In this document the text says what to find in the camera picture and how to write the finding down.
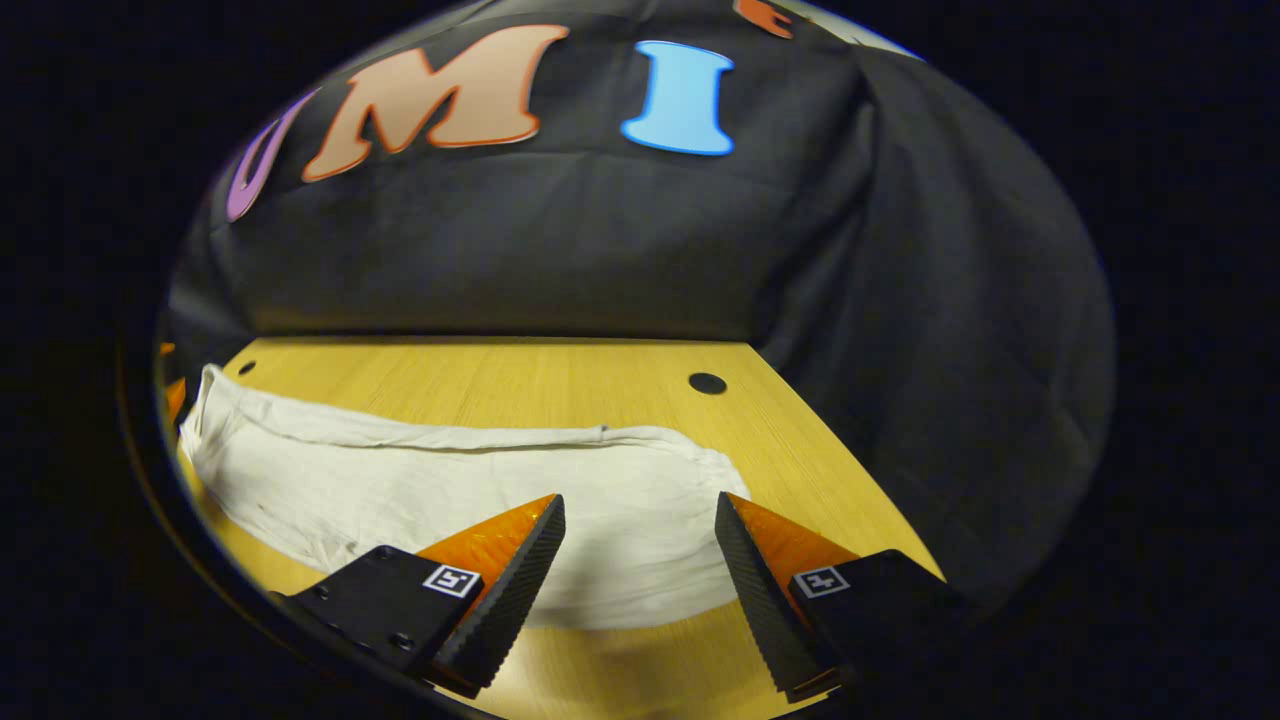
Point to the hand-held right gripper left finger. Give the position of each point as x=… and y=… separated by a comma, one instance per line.
x=515, y=590

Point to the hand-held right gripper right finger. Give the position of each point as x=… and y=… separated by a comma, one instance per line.
x=760, y=590

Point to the black backdrop cloth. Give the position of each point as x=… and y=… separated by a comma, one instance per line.
x=620, y=250

